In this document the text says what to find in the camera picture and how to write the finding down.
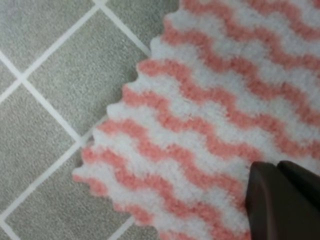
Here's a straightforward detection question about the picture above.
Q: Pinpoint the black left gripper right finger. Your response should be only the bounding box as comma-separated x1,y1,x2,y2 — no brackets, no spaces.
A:
277,160,320,203

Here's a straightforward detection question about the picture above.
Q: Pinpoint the grey grid tablecloth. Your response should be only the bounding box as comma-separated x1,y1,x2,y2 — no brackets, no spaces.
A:
0,0,179,240

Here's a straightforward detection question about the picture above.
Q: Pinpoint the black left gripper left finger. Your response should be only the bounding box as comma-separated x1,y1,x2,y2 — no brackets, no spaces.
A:
245,162,320,240

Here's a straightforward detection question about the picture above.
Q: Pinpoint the pink white wavy striped towel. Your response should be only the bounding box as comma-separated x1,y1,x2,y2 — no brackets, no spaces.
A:
72,0,320,240

